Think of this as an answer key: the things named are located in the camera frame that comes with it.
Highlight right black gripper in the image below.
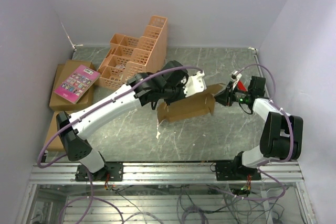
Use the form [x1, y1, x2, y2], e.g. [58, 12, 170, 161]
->
[212, 81, 251, 106]

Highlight red small object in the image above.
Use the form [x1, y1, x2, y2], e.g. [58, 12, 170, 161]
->
[237, 81, 247, 91]

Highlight brown cardboard box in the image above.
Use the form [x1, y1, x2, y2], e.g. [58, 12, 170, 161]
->
[157, 83, 224, 123]

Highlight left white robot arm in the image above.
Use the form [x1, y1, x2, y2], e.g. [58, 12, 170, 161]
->
[56, 61, 192, 181]

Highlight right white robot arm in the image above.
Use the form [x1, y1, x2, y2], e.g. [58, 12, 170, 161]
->
[214, 76, 303, 181]

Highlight large closed cardboard box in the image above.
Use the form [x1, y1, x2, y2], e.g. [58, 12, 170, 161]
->
[49, 60, 98, 111]

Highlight small closed cardboard box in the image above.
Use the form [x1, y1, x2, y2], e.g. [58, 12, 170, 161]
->
[44, 111, 65, 152]

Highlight orange plastic organizer rack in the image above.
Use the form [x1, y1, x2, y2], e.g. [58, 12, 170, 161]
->
[95, 16, 168, 90]

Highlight pink book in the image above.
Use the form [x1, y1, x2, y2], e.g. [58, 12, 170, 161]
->
[54, 65, 100, 104]

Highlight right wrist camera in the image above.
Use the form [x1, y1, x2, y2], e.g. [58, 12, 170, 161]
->
[230, 70, 242, 82]

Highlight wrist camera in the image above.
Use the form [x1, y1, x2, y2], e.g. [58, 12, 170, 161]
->
[183, 71, 206, 98]
[230, 70, 242, 82]

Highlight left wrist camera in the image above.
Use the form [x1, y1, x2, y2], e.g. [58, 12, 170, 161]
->
[183, 71, 206, 98]

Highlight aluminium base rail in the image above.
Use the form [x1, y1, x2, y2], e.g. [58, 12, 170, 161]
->
[28, 162, 304, 185]

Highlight tangled floor cables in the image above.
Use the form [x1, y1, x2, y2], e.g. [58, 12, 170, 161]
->
[60, 182, 289, 224]

